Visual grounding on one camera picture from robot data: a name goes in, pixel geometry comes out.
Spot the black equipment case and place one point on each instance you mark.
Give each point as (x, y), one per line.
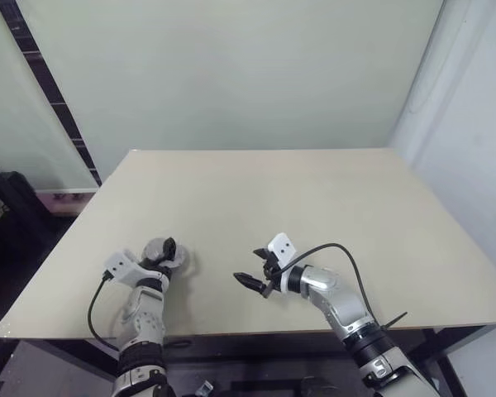
(12, 207)

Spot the round grey motor housing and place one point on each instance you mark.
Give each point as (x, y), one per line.
(182, 258)

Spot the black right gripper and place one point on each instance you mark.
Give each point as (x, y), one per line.
(272, 275)

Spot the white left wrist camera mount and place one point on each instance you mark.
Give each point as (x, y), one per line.
(122, 264)

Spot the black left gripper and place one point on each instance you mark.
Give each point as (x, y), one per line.
(159, 264)

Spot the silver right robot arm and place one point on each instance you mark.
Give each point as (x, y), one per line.
(347, 306)

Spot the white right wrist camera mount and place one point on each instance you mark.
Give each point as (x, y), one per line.
(283, 248)

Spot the small white floor object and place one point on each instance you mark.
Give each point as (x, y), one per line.
(205, 388)

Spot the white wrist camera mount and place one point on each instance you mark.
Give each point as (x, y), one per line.
(283, 248)
(122, 264)

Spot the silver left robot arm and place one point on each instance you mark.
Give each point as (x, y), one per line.
(144, 314)

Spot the dark diagonal wall strip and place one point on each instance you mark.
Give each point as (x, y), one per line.
(49, 87)

